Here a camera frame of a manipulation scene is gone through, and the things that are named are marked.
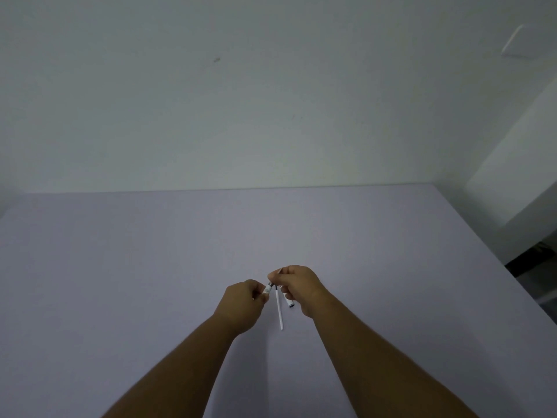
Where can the person's left hand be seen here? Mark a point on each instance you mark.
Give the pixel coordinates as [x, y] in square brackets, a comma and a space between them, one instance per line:
[237, 306]

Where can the person's right hand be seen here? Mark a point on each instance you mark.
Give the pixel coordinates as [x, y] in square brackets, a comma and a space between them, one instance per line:
[304, 287]

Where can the person's right fingers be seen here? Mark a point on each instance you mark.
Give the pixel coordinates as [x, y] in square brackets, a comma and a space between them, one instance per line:
[285, 277]

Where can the person's left fingers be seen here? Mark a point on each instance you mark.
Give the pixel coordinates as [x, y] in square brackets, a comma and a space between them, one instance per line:
[257, 292]

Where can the small white pen cap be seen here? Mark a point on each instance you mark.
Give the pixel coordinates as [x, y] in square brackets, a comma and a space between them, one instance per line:
[266, 290]

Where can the white pen barrel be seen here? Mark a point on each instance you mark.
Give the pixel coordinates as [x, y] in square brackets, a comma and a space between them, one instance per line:
[290, 302]

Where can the thin white pen refill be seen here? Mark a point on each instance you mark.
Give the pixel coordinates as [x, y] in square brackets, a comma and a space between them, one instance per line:
[280, 309]

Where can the person's left forearm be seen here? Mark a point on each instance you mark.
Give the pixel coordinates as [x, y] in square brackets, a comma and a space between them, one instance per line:
[174, 370]

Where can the person's right forearm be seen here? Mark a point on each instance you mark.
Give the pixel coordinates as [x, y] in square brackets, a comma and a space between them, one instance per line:
[370, 361]

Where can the white wall switch plate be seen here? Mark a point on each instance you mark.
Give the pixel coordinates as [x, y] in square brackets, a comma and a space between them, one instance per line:
[520, 41]

